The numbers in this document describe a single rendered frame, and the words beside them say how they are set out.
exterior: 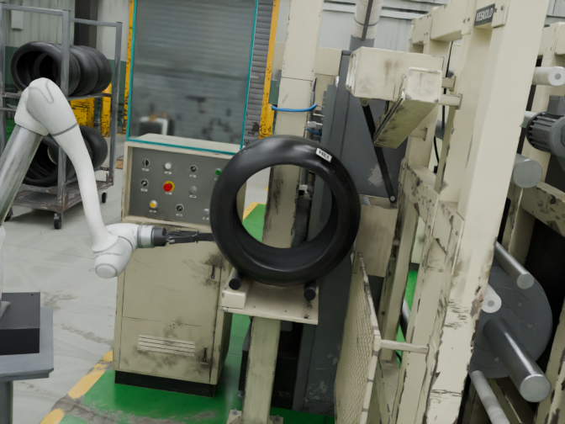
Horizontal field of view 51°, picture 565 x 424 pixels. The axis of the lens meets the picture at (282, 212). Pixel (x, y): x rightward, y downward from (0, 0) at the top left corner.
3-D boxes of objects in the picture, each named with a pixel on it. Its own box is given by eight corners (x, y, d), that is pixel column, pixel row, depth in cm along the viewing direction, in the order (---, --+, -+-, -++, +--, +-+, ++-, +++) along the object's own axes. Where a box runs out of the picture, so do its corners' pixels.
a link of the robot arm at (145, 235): (143, 222, 231) (158, 222, 231) (145, 244, 234) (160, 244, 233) (136, 228, 223) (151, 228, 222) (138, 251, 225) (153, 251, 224)
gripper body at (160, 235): (151, 230, 223) (175, 230, 222) (157, 225, 231) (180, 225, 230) (152, 249, 224) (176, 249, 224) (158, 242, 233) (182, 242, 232)
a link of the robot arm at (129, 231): (145, 241, 235) (137, 259, 224) (108, 241, 236) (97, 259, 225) (141, 218, 230) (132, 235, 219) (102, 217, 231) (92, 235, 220)
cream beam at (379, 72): (344, 90, 233) (349, 51, 229) (407, 98, 232) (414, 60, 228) (351, 97, 174) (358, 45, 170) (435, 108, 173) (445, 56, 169)
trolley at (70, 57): (59, 193, 663) (64, 15, 616) (113, 201, 659) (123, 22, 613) (-6, 222, 534) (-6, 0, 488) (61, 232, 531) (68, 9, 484)
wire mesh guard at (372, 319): (333, 389, 268) (356, 244, 252) (337, 390, 268) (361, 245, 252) (339, 543, 181) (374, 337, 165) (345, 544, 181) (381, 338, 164)
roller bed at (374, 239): (348, 258, 264) (358, 193, 257) (381, 262, 263) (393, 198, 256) (351, 272, 245) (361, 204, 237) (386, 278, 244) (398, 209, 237)
